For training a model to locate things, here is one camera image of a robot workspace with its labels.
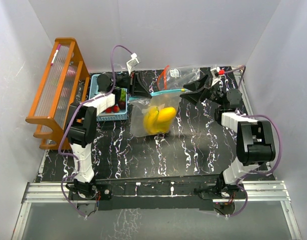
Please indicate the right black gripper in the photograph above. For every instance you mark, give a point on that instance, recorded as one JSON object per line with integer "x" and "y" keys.
{"x": 196, "y": 86}

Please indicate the red zip clear bag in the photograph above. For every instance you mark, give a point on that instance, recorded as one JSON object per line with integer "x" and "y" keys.
{"x": 176, "y": 77}

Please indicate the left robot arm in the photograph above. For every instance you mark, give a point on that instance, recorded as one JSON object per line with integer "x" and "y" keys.
{"x": 81, "y": 122}

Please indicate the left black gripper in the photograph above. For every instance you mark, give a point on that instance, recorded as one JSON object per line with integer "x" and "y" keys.
{"x": 142, "y": 85}

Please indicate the blue zip clear bag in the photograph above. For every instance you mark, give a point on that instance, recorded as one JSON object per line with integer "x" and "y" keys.
{"x": 140, "y": 106}

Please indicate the pink white marker pen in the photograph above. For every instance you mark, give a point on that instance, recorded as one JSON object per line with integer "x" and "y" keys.
{"x": 55, "y": 54}

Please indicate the aluminium frame rail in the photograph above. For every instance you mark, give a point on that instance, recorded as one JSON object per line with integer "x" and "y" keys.
{"x": 256, "y": 191}

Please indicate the red fake strawberries bunch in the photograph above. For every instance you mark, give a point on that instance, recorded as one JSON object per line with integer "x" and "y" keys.
{"x": 112, "y": 110}

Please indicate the black base bar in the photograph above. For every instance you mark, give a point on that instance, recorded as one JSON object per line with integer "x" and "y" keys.
{"x": 201, "y": 192}

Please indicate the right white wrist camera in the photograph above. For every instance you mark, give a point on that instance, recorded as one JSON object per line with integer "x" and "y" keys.
{"x": 217, "y": 74}

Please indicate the light blue plastic basket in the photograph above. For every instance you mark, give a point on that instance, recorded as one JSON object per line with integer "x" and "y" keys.
{"x": 121, "y": 115}

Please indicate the orange wooden rack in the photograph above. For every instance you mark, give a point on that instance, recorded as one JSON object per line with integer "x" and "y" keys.
{"x": 58, "y": 88}

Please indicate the green fake grapes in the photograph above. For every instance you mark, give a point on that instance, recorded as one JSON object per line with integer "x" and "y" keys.
{"x": 123, "y": 94}

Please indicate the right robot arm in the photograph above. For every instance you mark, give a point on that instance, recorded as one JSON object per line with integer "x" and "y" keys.
{"x": 255, "y": 143}

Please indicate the dark red fake plum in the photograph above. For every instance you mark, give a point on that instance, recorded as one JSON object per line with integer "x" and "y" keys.
{"x": 122, "y": 105}

